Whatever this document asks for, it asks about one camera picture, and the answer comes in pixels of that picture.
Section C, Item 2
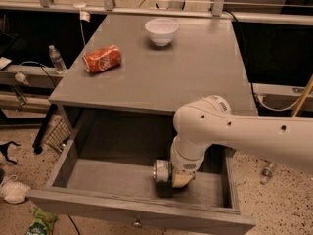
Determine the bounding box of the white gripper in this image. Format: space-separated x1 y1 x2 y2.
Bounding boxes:
170 135 207 188

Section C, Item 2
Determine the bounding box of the green silver 7up can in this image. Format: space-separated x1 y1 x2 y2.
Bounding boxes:
153 160 172 182

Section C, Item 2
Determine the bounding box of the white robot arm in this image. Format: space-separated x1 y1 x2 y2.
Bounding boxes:
170 95 313 188

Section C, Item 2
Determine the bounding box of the open grey top drawer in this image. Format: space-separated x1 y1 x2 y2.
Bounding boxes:
26 110 257 235

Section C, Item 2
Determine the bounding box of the orange soda can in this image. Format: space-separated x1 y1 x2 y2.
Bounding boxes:
83 45 121 73

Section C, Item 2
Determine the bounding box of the plastic bottle on floor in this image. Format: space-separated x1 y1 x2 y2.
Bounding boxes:
260 163 276 184

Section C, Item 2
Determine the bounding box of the grey wooden cabinet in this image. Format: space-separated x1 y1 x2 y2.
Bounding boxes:
50 15 257 161

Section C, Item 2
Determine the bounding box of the green snack bag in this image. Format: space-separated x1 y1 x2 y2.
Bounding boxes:
25 207 58 235

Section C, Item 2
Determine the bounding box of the white ceramic bowl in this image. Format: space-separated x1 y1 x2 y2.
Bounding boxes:
145 18 179 47

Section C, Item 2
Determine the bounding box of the white face mask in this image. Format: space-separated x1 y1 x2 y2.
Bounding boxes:
0 175 30 204

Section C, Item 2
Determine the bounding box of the clear plastic water bottle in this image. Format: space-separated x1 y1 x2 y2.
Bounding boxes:
49 45 67 74

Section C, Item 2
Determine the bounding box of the black clamp on floor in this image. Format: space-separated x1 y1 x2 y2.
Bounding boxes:
0 140 22 165

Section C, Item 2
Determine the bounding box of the white hanging tag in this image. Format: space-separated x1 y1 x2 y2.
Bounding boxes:
80 11 91 22

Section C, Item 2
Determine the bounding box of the grey side bench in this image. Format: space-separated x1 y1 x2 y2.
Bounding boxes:
0 65 63 89

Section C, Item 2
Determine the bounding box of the black cable on floor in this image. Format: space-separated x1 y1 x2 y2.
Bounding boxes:
67 214 82 235

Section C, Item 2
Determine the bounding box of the wire mesh basket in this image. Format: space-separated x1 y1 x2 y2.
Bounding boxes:
45 118 70 153

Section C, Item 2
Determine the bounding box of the yellow black cart frame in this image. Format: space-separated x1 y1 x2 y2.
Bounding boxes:
291 74 313 117

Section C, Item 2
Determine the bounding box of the metal railing frame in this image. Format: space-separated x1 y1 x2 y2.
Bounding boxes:
0 0 313 25

